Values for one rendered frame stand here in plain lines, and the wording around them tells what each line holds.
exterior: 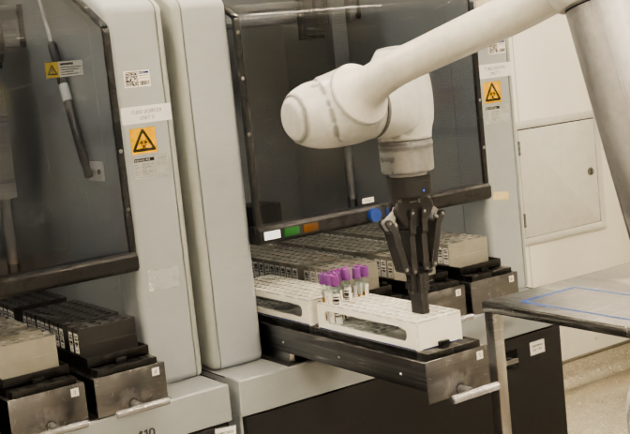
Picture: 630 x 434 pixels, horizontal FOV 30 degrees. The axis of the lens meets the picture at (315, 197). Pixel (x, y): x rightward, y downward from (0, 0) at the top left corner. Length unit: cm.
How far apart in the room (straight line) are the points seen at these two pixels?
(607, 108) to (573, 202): 303
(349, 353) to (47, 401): 52
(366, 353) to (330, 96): 49
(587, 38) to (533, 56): 287
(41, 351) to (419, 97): 78
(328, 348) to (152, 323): 33
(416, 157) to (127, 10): 60
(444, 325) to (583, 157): 255
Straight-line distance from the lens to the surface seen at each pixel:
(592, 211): 452
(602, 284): 235
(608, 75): 143
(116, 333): 215
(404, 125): 190
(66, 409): 205
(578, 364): 455
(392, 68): 174
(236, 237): 226
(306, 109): 178
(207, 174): 222
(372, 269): 243
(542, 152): 433
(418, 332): 195
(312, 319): 221
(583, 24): 144
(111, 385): 208
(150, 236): 218
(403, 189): 194
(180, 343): 223
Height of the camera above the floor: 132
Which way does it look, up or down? 7 degrees down
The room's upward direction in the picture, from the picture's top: 6 degrees counter-clockwise
